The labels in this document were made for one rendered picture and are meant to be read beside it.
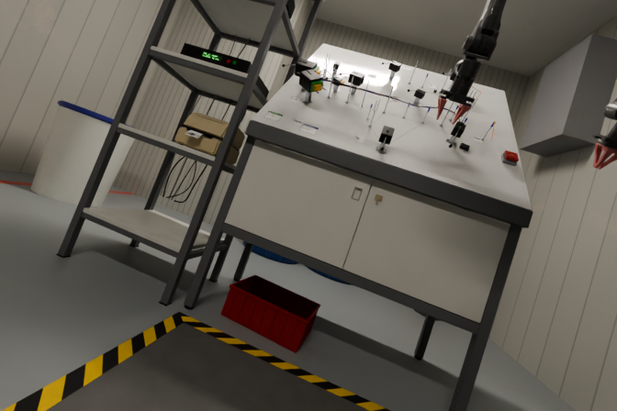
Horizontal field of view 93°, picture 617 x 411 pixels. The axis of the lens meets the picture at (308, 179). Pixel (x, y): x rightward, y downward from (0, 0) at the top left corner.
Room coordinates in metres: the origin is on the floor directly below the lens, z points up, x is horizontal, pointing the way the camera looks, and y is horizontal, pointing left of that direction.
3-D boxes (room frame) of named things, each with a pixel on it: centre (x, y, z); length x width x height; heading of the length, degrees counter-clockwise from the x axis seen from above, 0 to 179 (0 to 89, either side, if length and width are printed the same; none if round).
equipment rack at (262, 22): (1.58, 0.63, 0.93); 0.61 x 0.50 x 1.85; 80
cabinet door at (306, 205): (1.28, 0.01, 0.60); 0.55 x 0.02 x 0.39; 80
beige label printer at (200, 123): (1.50, 0.53, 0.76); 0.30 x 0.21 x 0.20; 174
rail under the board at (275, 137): (1.21, -0.25, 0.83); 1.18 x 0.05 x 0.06; 80
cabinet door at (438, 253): (1.18, -0.53, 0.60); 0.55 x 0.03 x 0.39; 80
